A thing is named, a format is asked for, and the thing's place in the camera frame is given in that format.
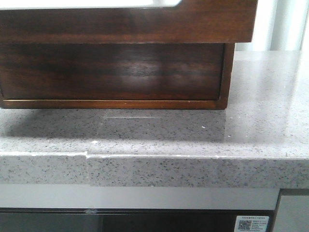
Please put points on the grey cabinet door panel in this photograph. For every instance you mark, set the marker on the grey cabinet door panel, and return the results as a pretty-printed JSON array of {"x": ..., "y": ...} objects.
[{"x": 292, "y": 211}]

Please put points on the white QR code label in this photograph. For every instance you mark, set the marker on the white QR code label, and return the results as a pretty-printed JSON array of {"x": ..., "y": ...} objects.
[{"x": 251, "y": 224}]

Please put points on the dark wooden drawer cabinet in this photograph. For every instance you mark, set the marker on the dark wooden drawer cabinet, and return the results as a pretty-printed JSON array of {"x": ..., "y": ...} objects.
[{"x": 120, "y": 76}]

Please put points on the black appliance under counter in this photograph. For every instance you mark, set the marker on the black appliance under counter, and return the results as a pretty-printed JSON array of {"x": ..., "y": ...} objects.
[{"x": 123, "y": 220}]

